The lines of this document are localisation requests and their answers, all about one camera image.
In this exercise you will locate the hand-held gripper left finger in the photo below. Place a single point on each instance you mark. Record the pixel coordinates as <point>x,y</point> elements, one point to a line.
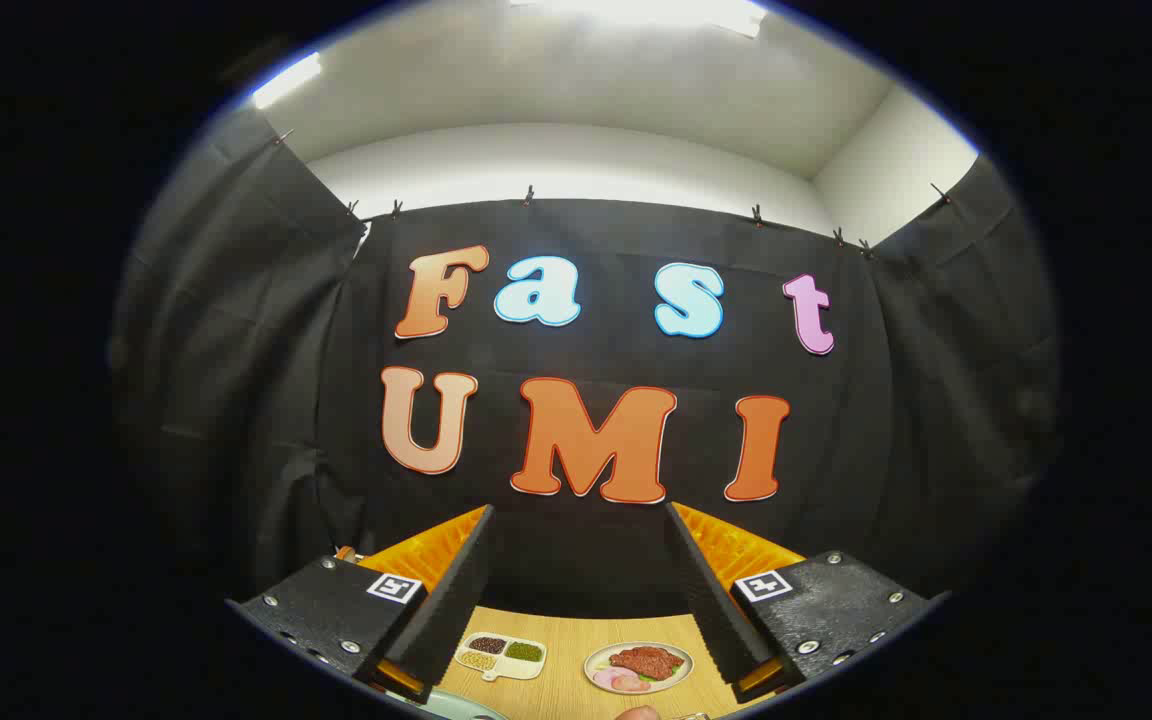
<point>451,600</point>

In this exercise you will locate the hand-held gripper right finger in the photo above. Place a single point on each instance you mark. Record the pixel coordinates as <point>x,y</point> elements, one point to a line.
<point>711,600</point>

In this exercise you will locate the pile of dark red beans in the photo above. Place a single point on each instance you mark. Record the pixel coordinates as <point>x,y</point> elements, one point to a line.
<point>487,645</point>

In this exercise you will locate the pile of yellow soybeans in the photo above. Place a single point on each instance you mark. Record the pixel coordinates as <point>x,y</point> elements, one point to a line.
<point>477,660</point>

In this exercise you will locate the white divided snack tray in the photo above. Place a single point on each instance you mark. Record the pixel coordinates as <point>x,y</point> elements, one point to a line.
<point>502,667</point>

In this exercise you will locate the brown meat steak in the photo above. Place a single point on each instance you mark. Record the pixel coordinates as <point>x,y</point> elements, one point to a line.
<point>646,660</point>

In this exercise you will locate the pile of green mung beans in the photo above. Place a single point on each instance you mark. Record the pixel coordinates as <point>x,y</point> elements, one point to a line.
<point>524,651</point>

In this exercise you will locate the light blue round plate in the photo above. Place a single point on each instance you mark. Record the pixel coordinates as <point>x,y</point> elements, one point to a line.
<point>446,706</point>

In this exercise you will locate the pink ham slice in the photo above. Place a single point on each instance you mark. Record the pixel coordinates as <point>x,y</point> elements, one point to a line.
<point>606,678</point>
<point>634,685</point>

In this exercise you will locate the white plate with food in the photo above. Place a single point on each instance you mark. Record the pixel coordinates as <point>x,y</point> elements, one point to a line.
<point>597,664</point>

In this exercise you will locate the row of black cloth clips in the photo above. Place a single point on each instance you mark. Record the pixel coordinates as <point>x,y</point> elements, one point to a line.
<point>528,195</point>

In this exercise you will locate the ceiling light panel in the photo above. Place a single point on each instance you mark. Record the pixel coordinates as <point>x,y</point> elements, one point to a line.
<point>286,80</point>
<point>646,10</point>

